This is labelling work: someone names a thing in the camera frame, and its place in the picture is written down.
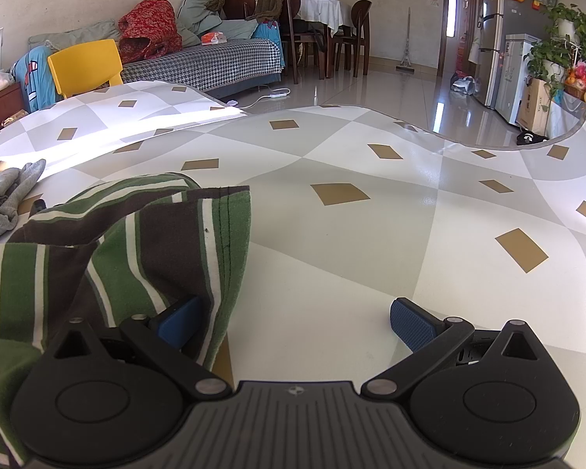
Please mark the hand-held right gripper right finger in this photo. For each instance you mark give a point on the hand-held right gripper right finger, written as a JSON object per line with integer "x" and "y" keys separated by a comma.
{"x": 412, "y": 322}

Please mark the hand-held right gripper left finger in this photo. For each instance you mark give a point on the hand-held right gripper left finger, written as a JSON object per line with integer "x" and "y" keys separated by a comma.
{"x": 180, "y": 325}

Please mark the green brown striped shirt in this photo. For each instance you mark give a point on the green brown striped shirt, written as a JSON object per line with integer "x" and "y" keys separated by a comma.
{"x": 151, "y": 234}

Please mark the diamond patterned tablecloth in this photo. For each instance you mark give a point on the diamond patterned tablecloth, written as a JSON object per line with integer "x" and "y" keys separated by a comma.
{"x": 346, "y": 254}

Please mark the small black object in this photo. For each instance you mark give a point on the small black object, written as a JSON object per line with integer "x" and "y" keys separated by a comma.
{"x": 39, "y": 206}

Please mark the black slipper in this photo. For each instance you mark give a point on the black slipper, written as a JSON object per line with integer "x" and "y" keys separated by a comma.
{"x": 541, "y": 138}
{"x": 525, "y": 138}

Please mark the grey sweatshirt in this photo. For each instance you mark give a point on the grey sweatshirt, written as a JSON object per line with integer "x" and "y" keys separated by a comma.
{"x": 0, "y": 205}

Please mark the plastic bag on floor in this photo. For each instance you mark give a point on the plastic bag on floor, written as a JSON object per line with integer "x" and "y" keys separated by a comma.
{"x": 463, "y": 83}

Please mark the cardboard box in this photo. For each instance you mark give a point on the cardboard box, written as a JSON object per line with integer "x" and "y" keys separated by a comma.
{"x": 532, "y": 102}

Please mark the white power strip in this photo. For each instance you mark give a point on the white power strip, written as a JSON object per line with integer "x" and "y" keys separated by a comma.
{"x": 279, "y": 93}

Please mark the pale covered side table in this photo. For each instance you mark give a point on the pale covered side table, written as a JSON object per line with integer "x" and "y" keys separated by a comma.
{"x": 566, "y": 117}

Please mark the houndstooth covered sofa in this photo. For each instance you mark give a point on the houndstooth covered sofa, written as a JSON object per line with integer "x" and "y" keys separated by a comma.
{"x": 200, "y": 63}

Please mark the brown snack wrapper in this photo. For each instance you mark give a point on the brown snack wrapper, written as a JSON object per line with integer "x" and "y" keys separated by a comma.
{"x": 14, "y": 119}

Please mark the white chest freezer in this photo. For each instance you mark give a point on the white chest freezer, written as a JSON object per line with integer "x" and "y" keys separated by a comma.
{"x": 515, "y": 73}

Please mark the yellow plastic chair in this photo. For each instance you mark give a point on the yellow plastic chair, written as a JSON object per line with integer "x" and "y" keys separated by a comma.
{"x": 85, "y": 63}

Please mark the brown wooden cabinet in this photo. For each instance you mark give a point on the brown wooden cabinet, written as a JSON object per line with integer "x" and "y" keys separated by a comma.
{"x": 0, "y": 107}

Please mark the orange tissue packet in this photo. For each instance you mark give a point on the orange tissue packet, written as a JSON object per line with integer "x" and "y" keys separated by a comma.
{"x": 212, "y": 38}

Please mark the blue cartoon print blanket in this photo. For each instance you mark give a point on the blue cartoon print blanket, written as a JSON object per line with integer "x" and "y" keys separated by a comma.
{"x": 29, "y": 78}

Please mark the fruit basket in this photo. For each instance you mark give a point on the fruit basket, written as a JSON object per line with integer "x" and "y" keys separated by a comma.
{"x": 581, "y": 83}

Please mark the blue printed cloth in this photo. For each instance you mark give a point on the blue printed cloth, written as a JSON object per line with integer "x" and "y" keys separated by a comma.
{"x": 268, "y": 41}

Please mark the red cloth on sofa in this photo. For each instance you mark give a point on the red cloth on sofa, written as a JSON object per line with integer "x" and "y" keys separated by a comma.
{"x": 149, "y": 29}

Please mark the silver refrigerator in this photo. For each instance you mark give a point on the silver refrigerator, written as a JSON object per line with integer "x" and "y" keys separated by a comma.
{"x": 493, "y": 34}

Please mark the dark wooden dining chair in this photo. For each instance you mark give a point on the dark wooden dining chair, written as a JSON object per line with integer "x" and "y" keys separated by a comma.
{"x": 237, "y": 2}
{"x": 356, "y": 24}
{"x": 290, "y": 44}

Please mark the flat grey green cushion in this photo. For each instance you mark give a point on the flat grey green cushion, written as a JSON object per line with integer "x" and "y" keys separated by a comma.
{"x": 73, "y": 34}

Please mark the upright grey green pillow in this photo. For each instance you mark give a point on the upright grey green pillow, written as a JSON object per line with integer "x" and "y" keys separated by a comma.
{"x": 198, "y": 7}

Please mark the dining table with white cloth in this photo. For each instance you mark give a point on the dining table with white cloth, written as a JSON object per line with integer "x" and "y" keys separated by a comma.
{"x": 320, "y": 10}

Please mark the green potted plant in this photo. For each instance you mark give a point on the green potted plant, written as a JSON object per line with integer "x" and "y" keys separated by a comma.
{"x": 566, "y": 34}

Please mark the olive garment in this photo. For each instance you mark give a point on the olive garment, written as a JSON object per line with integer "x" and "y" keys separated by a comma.
{"x": 268, "y": 2}

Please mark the wooden doorway frame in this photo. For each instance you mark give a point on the wooden doorway frame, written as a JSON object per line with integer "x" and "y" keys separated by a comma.
{"x": 473, "y": 19}

